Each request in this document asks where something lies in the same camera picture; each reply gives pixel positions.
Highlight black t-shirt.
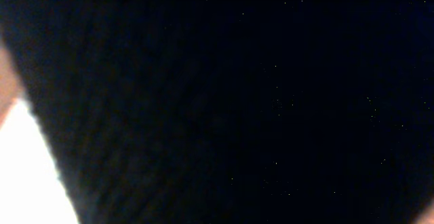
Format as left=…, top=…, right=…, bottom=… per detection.
left=1, top=0, right=433, bottom=223

